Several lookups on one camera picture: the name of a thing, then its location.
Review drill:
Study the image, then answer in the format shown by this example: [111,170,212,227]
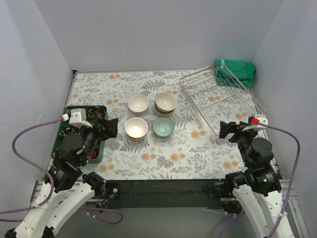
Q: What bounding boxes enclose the orange plastic bowl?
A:
[124,117,148,138]

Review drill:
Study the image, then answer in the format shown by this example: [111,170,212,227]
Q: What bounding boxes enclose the plain white bowl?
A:
[128,95,150,115]

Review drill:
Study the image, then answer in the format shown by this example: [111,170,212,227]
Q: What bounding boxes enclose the pale green checked bowl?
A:
[153,118,175,138]

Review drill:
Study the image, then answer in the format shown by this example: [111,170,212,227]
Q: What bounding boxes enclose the beige gold dotted bowl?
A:
[155,107,174,115]

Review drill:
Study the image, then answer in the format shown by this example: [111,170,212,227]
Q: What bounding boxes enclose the beige orange flower bowl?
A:
[155,92,177,112]

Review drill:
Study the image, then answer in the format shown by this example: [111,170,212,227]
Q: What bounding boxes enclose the white blue striped bowl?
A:
[129,135,147,141]

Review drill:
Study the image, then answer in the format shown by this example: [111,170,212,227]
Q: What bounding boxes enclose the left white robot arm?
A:
[5,118,118,238]

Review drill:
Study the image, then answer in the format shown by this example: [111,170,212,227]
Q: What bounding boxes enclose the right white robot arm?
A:
[219,116,294,238]

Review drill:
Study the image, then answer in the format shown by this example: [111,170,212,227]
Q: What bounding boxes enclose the green compartment tray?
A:
[51,105,108,164]

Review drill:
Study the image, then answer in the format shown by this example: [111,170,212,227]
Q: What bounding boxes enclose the floral tablecloth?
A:
[49,70,279,180]

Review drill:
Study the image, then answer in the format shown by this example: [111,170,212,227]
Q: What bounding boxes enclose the green folded cloth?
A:
[214,59,257,88]

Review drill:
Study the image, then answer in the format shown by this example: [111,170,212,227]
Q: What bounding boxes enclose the coiled braided cord top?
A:
[87,106,106,118]

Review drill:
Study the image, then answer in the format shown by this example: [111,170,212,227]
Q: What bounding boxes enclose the coiled braided cord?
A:
[59,126,80,137]
[87,106,106,118]

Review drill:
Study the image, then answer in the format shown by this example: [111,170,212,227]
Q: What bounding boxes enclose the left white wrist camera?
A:
[60,108,93,128]

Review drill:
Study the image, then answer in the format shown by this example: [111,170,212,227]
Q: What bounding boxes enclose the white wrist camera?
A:
[242,114,268,131]
[60,108,93,128]

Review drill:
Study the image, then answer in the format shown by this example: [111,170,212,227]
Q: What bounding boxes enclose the coiled braided cord middle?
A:
[59,126,80,137]

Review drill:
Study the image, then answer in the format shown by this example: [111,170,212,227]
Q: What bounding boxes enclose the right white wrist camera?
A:
[242,114,268,131]

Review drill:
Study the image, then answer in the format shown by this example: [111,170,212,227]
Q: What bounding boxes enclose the metal wire dish rack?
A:
[179,63,267,140]

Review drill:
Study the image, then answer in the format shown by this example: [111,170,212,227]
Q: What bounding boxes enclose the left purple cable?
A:
[0,117,123,225]

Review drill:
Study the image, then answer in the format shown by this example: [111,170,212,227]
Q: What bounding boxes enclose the purple cable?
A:
[217,124,301,238]
[0,117,123,225]

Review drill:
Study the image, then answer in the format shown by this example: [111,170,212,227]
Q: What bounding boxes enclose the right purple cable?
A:
[217,124,301,238]

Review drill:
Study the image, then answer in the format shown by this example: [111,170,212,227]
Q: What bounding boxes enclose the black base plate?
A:
[101,179,254,210]

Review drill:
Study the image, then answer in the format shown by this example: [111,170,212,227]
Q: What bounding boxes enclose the aluminium frame rail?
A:
[30,180,297,203]

